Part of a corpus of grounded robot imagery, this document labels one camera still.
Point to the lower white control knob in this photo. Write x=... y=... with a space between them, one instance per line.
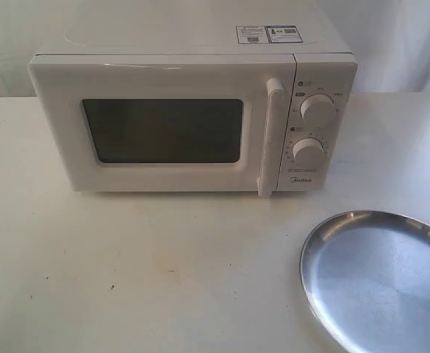
x=308 y=153

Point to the grey warning label sticker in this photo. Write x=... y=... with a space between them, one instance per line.
x=268 y=34

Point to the round stainless steel plate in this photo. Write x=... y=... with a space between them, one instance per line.
x=366 y=278

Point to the white microwave door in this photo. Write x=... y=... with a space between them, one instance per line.
x=167 y=123

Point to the upper white control knob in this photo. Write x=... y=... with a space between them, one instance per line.
x=317 y=110

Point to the white control knob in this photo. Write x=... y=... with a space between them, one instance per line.
x=308 y=153
x=317 y=110

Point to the white microwave oven body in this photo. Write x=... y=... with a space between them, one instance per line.
x=324 y=62

